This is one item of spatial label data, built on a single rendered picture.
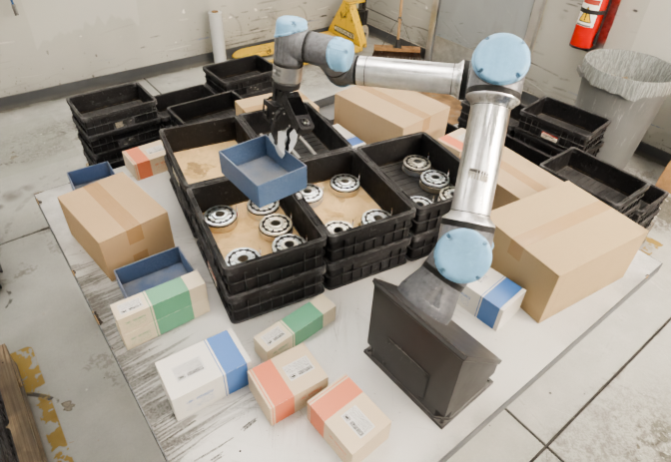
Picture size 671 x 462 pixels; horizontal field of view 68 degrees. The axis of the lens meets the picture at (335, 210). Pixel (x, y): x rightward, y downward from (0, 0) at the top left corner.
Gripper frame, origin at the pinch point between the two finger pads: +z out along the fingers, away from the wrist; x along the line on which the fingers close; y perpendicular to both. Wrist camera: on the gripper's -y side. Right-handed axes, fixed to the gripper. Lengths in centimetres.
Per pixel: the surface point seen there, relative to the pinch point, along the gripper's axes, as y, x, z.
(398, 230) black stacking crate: -21.0, -29.3, 21.5
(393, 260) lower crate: -21, -31, 35
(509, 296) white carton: -54, -44, 28
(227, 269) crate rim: -12.7, 23.5, 22.0
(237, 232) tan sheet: 9.3, 8.9, 30.1
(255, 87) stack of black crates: 159, -82, 50
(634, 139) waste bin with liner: 8, -275, 51
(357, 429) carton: -59, 15, 37
